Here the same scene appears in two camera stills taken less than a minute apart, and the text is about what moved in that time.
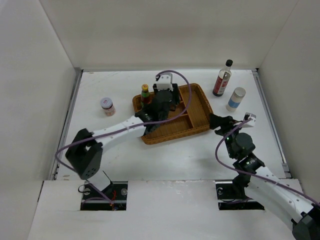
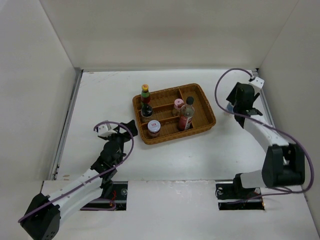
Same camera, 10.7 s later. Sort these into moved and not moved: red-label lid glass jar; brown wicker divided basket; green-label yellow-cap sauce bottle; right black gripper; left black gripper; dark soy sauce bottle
Moved: right black gripper; dark soy sauce bottle; red-label lid glass jar; left black gripper
Not moved: green-label yellow-cap sauce bottle; brown wicker divided basket
